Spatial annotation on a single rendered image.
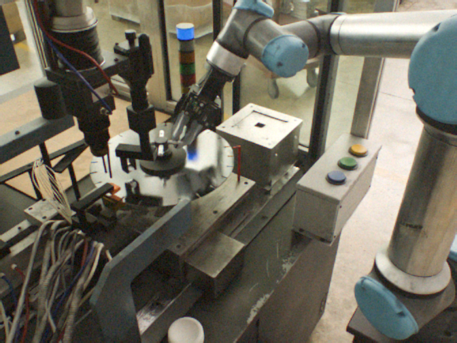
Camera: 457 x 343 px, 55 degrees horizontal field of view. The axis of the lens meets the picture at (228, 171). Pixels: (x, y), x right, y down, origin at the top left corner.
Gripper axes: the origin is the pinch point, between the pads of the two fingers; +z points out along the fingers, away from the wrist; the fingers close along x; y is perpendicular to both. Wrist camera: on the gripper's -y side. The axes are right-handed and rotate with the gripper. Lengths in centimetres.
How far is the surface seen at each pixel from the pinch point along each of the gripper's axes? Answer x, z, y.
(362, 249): 108, 36, -78
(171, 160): 0.4, 3.4, 3.2
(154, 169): -2.2, 5.9, 6.2
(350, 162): 39.5, -14.5, -3.9
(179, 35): -11.0, -17.5, -22.9
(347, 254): 101, 40, -74
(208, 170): 8.4, 0.6, 5.3
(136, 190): -3.8, 9.3, 12.3
